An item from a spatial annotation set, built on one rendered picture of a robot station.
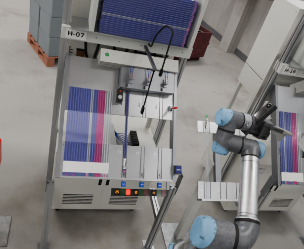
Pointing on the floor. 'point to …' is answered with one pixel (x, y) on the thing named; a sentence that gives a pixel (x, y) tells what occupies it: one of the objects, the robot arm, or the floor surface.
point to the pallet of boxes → (45, 28)
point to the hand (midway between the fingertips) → (282, 126)
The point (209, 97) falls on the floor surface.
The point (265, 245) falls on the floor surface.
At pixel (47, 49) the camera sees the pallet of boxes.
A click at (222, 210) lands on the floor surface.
